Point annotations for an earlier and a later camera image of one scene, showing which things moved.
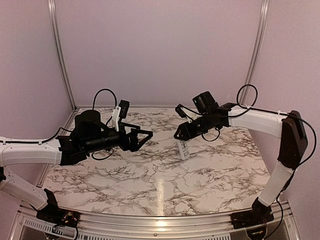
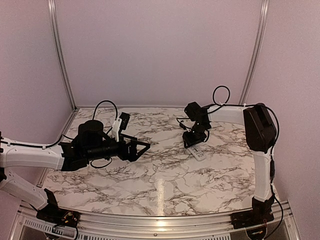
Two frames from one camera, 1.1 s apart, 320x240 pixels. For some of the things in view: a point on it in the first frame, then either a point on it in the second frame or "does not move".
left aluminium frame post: (54, 19) does not move
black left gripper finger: (131, 126) -> (127, 136)
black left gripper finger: (135, 145) -> (133, 149)
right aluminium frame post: (263, 10) does not move
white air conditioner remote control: (184, 151) -> (197, 152)
